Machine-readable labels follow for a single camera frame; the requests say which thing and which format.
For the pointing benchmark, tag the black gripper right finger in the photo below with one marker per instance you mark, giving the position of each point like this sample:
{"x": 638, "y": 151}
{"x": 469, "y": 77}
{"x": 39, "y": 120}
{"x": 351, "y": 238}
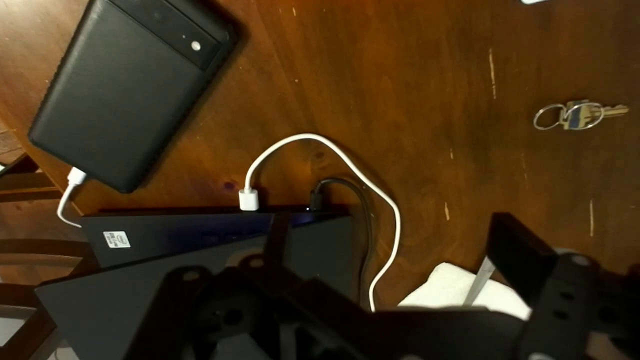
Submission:
{"x": 523, "y": 256}

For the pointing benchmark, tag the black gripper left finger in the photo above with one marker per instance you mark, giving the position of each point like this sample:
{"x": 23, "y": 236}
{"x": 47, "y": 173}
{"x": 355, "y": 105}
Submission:
{"x": 279, "y": 236}

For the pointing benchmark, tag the black laptop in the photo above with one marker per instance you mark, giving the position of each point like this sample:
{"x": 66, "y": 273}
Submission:
{"x": 152, "y": 292}

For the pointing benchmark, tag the grey pen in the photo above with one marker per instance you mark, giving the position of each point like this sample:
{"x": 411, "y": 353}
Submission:
{"x": 480, "y": 282}

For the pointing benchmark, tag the black smartphone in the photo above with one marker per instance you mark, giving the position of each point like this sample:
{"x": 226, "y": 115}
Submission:
{"x": 127, "y": 86}

